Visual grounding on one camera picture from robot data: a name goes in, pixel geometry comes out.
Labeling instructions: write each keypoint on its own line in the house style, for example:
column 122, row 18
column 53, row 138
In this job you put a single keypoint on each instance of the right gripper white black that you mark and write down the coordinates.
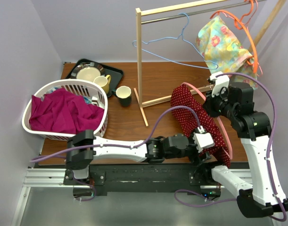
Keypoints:
column 212, row 95

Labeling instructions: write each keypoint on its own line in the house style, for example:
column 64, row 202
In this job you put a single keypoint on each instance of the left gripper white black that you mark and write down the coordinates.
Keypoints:
column 206, row 157

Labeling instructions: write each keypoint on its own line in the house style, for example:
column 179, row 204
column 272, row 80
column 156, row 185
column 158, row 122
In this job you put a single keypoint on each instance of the red polka dot skirt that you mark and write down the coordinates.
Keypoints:
column 182, row 96

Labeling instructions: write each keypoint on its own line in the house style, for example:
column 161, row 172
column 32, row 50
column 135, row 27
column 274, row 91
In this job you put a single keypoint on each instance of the pink plastic hanger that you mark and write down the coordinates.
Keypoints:
column 223, row 129

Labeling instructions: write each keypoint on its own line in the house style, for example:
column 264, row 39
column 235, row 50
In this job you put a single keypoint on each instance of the floral pastel skirt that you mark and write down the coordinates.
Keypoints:
column 222, row 50

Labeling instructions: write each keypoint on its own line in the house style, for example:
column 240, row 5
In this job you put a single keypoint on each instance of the orange plastic hanger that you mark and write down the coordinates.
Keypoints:
column 238, row 23

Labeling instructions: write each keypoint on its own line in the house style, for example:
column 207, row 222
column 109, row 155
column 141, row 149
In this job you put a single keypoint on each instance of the magenta cloth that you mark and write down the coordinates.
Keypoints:
column 64, row 112

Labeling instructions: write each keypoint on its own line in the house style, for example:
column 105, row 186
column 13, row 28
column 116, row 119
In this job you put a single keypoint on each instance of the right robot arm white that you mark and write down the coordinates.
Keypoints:
column 263, row 197

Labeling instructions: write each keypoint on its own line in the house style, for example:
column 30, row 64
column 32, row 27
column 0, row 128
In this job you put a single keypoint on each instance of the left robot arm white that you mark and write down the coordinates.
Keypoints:
column 85, row 147

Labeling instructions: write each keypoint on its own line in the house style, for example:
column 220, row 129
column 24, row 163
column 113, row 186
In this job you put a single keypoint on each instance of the black mug cream inside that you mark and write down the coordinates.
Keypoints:
column 124, row 95

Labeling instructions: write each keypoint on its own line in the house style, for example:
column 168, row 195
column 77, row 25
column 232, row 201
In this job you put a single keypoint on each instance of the black tray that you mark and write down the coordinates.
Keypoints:
column 116, row 74

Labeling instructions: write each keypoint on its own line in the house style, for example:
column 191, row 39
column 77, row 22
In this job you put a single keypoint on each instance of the yellow mug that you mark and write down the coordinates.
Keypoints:
column 103, row 82

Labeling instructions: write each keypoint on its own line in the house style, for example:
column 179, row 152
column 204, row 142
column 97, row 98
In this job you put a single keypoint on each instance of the white laundry basket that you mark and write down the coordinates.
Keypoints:
column 78, row 87

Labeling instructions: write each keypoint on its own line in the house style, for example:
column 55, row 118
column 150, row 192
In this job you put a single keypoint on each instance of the cream plate black rim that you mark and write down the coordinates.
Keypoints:
column 88, row 71

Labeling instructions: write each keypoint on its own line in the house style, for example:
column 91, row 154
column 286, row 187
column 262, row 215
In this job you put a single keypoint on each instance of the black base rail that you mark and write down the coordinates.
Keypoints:
column 150, row 178

